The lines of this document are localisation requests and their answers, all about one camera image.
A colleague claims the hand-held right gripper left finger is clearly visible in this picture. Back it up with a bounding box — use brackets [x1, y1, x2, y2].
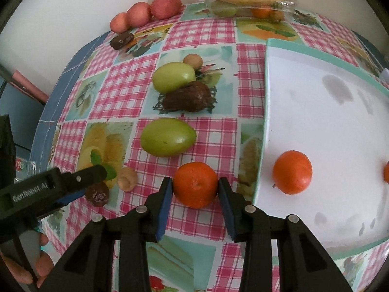
[45, 176, 174, 292]

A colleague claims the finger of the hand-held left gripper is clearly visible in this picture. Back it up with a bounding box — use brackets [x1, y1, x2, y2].
[60, 164, 109, 194]
[55, 188, 87, 209]

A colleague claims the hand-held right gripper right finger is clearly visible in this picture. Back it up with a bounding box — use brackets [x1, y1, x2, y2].
[217, 177, 354, 292]

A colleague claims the dark wrinkled passion fruit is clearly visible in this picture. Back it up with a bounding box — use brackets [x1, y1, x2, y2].
[84, 181, 110, 207]

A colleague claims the tan dimpled longan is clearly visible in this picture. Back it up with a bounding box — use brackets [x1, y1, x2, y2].
[117, 167, 138, 192]

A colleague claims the large green mango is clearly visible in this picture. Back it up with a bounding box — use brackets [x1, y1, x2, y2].
[140, 118, 197, 158]

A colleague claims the small orange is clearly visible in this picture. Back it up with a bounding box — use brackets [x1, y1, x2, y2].
[252, 6, 273, 19]
[273, 150, 313, 195]

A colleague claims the large brown wrinkled avocado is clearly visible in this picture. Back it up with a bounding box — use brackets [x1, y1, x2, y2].
[162, 81, 212, 113]

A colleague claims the white tray with teal rim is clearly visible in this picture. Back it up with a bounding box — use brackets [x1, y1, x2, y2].
[254, 38, 389, 260]

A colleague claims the small green mango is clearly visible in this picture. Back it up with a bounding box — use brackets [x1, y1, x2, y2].
[152, 62, 196, 94]
[213, 4, 238, 18]

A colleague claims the small brown wrinkled avocado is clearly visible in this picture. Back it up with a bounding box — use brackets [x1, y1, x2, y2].
[109, 32, 135, 50]

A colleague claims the round tan longan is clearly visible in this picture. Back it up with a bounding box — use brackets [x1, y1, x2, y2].
[183, 54, 203, 68]

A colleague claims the person's left hand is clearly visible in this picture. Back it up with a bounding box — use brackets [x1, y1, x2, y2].
[0, 233, 54, 289]

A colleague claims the clear printed plastic packet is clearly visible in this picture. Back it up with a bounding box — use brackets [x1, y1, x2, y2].
[15, 157, 37, 177]

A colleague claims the checked fruit print tablecloth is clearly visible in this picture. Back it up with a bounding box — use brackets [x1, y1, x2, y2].
[52, 1, 389, 292]

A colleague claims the pink board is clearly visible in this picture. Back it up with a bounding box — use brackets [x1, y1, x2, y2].
[10, 69, 50, 104]

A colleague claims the small red apple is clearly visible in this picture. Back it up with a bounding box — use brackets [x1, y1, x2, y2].
[110, 12, 130, 33]

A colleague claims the medium red apple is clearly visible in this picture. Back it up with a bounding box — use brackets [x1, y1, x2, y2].
[126, 2, 152, 27]

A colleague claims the clear plastic container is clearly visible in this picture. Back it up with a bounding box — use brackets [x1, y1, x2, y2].
[203, 0, 297, 22]

